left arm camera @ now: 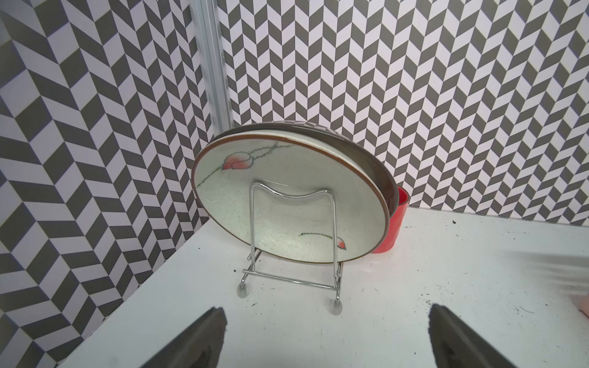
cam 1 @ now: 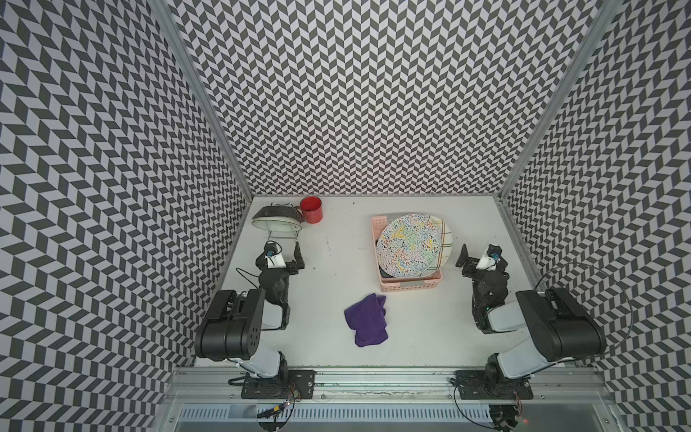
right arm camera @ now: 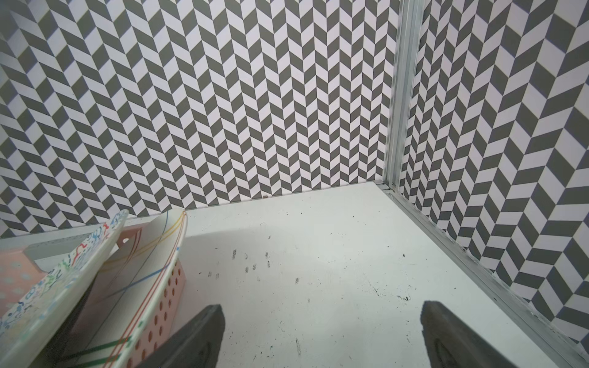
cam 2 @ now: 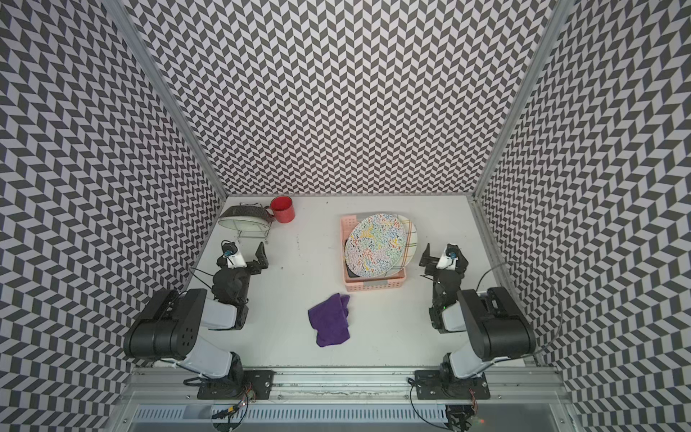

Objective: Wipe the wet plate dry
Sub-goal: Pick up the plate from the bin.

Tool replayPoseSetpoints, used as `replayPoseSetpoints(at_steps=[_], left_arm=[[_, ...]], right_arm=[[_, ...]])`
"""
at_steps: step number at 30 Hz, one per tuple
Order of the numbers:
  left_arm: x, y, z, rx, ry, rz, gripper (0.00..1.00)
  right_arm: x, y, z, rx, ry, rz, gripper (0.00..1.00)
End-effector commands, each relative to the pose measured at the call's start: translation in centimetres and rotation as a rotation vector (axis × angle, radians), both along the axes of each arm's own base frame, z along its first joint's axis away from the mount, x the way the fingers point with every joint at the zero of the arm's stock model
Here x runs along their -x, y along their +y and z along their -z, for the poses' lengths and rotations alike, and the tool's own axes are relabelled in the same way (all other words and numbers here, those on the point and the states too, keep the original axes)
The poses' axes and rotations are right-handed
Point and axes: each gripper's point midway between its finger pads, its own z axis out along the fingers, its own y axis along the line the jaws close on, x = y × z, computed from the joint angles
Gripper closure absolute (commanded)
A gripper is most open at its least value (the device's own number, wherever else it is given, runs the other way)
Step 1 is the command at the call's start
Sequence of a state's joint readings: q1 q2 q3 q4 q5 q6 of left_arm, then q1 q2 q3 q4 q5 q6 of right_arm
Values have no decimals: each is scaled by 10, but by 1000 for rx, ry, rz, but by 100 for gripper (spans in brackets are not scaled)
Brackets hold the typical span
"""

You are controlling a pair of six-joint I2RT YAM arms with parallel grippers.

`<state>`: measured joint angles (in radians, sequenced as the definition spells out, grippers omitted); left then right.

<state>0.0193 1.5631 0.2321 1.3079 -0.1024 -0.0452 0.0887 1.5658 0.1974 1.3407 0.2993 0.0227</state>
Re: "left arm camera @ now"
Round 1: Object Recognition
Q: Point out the red plastic cup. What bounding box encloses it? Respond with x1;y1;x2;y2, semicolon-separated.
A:
373;186;410;254

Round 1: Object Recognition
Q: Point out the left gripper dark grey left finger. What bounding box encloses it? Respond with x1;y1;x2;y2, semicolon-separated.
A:
141;308;227;368

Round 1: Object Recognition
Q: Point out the chrome wire plate stand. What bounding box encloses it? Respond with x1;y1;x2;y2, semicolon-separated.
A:
237;181;344;316

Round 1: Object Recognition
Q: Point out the grey plate behind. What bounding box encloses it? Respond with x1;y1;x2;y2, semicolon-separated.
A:
210;121;399;217

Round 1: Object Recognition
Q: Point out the aluminium corner post left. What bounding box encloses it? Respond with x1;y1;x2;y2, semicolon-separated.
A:
190;0;233;135

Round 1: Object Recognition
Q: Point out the cream floral plate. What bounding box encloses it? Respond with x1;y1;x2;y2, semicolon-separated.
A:
192;130;390;263

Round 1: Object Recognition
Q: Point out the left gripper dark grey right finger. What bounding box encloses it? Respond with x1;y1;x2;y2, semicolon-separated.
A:
429;304;515;368

